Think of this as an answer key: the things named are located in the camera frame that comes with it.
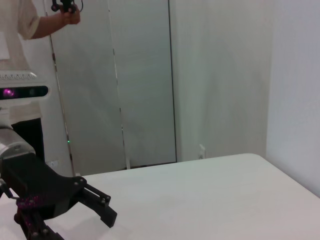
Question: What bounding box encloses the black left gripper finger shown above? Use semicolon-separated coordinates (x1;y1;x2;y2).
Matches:
12;207;66;240
74;184;118;229

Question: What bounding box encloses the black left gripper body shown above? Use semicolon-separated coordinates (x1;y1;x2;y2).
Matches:
0;152;88;218

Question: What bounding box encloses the black handheld controller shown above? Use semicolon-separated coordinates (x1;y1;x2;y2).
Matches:
50;0;85;14

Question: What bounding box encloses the bare person forearm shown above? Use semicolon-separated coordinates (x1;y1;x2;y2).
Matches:
29;11;66;40

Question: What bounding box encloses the person hand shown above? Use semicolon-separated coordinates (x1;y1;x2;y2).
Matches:
60;6;82;26

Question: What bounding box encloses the thin pole with green light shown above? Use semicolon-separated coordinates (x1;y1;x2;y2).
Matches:
43;0;77;177

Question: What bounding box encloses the silver robot head camera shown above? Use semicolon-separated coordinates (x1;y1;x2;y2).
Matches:
0;70;53;102

